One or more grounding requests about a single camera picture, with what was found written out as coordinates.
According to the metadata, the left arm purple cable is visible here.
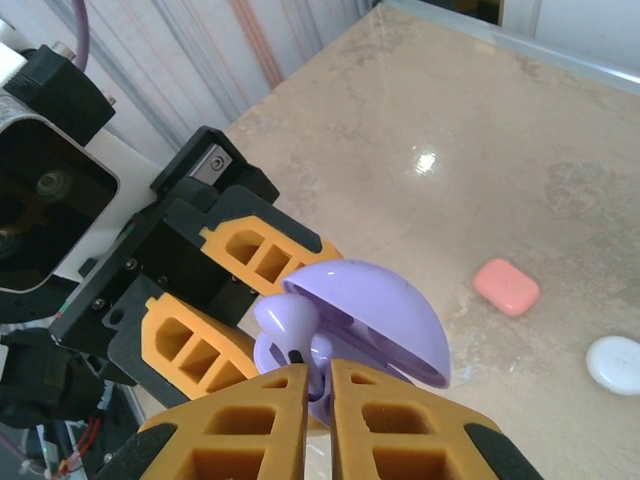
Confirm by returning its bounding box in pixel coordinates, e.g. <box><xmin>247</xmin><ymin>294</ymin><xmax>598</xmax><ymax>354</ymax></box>
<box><xmin>71</xmin><ymin>0</ymin><xmax>92</xmax><ymax>71</ymax></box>

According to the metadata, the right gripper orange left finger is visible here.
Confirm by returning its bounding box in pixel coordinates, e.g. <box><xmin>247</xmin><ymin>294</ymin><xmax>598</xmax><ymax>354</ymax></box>
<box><xmin>94</xmin><ymin>362</ymin><xmax>309</xmax><ymax>480</ymax></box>

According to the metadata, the purple wireless earbud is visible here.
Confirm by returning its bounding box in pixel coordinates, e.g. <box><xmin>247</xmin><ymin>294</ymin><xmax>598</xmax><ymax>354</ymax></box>
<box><xmin>253</xmin><ymin>294</ymin><xmax>321</xmax><ymax>366</ymax></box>
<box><xmin>308</xmin><ymin>334</ymin><xmax>335</xmax><ymax>401</ymax></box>

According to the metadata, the pink earbud charging case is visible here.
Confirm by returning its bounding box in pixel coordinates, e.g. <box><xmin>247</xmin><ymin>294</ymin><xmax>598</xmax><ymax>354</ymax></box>
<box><xmin>472</xmin><ymin>257</ymin><xmax>541</xmax><ymax>319</ymax></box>

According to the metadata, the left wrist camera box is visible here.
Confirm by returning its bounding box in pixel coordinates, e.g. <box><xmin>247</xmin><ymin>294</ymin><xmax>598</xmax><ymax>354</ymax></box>
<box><xmin>0</xmin><ymin>19</ymin><xmax>169</xmax><ymax>296</ymax></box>

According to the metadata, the white earbud charging case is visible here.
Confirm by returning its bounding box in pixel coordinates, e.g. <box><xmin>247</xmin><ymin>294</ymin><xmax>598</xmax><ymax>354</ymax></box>
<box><xmin>584</xmin><ymin>335</ymin><xmax>640</xmax><ymax>397</ymax></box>

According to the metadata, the purple earbud charging case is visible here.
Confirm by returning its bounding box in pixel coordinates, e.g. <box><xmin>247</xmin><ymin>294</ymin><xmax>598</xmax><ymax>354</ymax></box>
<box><xmin>252</xmin><ymin>258</ymin><xmax>452</xmax><ymax>431</ymax></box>

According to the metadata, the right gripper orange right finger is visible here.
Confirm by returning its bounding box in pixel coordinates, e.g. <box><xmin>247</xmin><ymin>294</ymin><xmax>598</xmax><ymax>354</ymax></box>
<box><xmin>329</xmin><ymin>357</ymin><xmax>546</xmax><ymax>480</ymax></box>

